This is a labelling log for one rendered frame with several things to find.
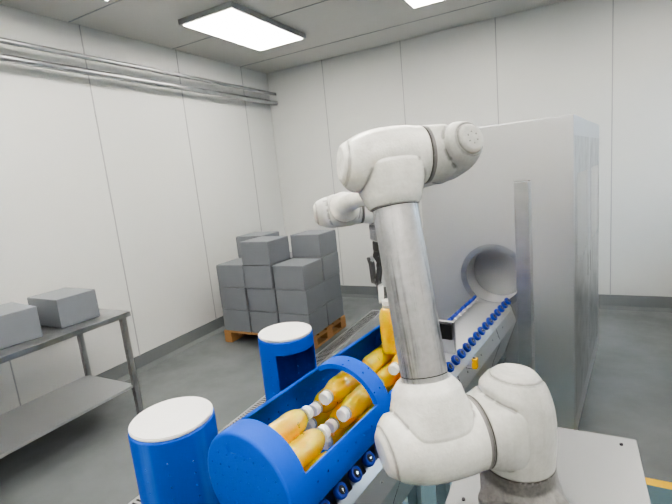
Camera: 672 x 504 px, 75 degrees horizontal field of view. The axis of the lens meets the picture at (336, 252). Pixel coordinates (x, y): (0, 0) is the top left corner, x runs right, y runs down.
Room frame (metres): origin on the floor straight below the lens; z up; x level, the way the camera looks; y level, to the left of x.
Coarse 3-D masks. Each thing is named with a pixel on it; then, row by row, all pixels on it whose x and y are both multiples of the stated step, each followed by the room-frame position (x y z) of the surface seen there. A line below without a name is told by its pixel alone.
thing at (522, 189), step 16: (528, 192) 1.86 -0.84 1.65; (528, 208) 1.86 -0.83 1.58; (528, 224) 1.86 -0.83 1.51; (528, 240) 1.86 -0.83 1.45; (528, 256) 1.87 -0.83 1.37; (528, 272) 1.87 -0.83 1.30; (528, 288) 1.87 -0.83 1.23; (528, 304) 1.87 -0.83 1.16; (528, 320) 1.87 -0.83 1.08; (528, 336) 1.87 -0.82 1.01; (528, 352) 1.87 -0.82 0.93
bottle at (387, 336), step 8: (384, 312) 1.54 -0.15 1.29; (384, 320) 1.53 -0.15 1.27; (384, 328) 1.53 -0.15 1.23; (392, 328) 1.53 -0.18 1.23; (384, 336) 1.54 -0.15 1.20; (392, 336) 1.53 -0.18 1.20; (384, 344) 1.54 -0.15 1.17; (392, 344) 1.53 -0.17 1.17; (384, 352) 1.55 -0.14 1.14; (392, 352) 1.53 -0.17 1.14
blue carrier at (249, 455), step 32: (352, 352) 1.56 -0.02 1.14; (320, 384) 1.41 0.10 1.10; (256, 416) 1.14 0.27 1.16; (224, 448) 0.97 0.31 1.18; (256, 448) 0.90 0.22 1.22; (288, 448) 0.92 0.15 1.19; (352, 448) 1.06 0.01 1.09; (224, 480) 0.98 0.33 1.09; (256, 480) 0.91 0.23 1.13; (288, 480) 0.87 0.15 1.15; (320, 480) 0.94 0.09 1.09
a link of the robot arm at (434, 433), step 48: (384, 144) 0.93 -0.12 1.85; (384, 192) 0.92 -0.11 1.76; (384, 240) 0.92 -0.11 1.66; (432, 288) 0.91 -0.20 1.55; (432, 336) 0.86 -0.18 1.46; (432, 384) 0.82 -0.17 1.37; (384, 432) 0.81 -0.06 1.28; (432, 432) 0.78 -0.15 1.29; (480, 432) 0.80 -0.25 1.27; (432, 480) 0.77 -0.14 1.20
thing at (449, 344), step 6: (444, 324) 1.94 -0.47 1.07; (450, 324) 1.93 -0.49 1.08; (444, 330) 1.94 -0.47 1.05; (450, 330) 1.92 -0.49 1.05; (444, 336) 1.94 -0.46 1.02; (450, 336) 1.93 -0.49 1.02; (444, 342) 1.96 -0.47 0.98; (450, 342) 1.94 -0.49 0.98; (444, 348) 1.96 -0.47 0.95; (450, 348) 1.94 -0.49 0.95
